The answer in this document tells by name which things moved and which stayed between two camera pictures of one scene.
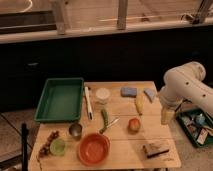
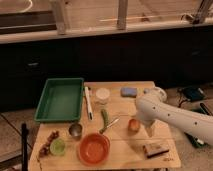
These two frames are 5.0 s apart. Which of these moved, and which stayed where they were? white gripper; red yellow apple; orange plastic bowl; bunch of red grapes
Moved: white gripper
Stayed: orange plastic bowl; bunch of red grapes; red yellow apple
